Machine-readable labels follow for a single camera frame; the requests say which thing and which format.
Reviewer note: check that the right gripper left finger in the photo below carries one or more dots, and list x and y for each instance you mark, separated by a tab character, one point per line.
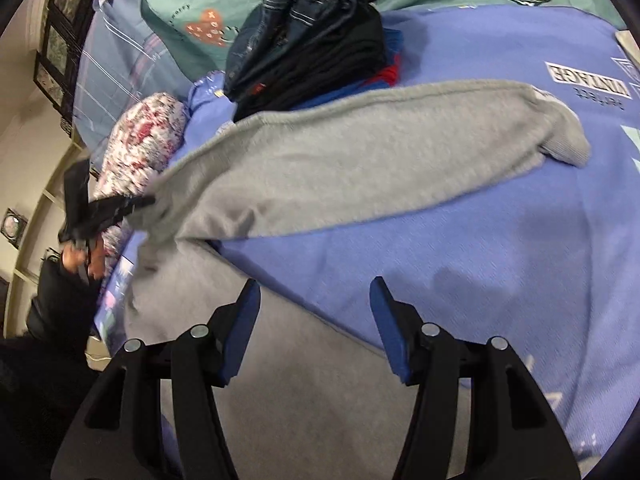
152	412

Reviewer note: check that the purple patterned bed sheet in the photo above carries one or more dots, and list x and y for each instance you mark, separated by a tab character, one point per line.
548	260

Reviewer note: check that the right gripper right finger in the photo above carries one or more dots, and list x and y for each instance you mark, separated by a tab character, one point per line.
513	432

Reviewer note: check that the person's left hand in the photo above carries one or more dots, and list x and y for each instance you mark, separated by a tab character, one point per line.
74	259

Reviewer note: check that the dark framed pictures on wall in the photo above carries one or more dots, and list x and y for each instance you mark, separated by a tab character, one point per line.
65	26

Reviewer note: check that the grey sweatpants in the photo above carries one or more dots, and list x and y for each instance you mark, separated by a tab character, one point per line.
350	174

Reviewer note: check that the folded black garment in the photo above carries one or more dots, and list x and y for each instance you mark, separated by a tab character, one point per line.
353	51

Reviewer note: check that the floral red white quilt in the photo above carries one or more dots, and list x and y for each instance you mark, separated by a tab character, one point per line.
140	145

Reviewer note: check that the folded dark blue jeans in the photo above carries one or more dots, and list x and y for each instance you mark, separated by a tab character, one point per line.
274	28

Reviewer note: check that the white shelf unit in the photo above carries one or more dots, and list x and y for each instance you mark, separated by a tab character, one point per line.
40	236

